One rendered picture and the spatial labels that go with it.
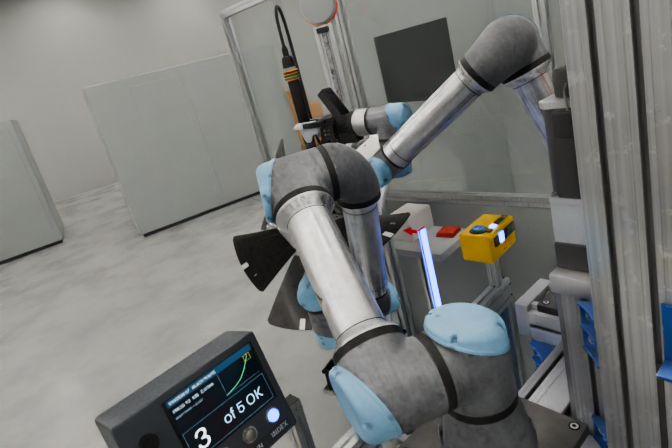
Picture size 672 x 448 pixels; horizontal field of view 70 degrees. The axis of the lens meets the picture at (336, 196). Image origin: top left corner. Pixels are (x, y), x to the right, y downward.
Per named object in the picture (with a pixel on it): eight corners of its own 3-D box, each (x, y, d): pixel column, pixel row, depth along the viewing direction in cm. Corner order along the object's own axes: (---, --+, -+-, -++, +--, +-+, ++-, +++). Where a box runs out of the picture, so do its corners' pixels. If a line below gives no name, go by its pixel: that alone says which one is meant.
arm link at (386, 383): (465, 397, 62) (316, 132, 94) (361, 445, 59) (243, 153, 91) (450, 420, 72) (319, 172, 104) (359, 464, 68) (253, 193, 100)
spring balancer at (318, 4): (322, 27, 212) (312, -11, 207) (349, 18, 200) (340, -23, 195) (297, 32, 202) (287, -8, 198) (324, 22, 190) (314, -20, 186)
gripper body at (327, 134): (320, 148, 137) (354, 144, 130) (312, 119, 135) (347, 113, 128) (334, 140, 143) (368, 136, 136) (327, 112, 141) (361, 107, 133)
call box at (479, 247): (488, 242, 158) (483, 212, 155) (517, 245, 151) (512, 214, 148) (464, 264, 148) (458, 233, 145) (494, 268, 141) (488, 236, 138)
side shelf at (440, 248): (403, 228, 224) (402, 222, 224) (472, 235, 198) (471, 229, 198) (371, 251, 209) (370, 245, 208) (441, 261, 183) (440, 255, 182)
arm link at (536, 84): (585, 244, 110) (467, 36, 104) (583, 219, 122) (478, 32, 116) (642, 225, 103) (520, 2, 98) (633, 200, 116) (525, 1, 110)
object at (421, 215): (406, 223, 221) (401, 201, 218) (435, 226, 210) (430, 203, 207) (383, 239, 211) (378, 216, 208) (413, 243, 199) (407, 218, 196)
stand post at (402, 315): (421, 423, 219) (363, 189, 187) (437, 430, 213) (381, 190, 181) (415, 429, 216) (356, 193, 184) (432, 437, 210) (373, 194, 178)
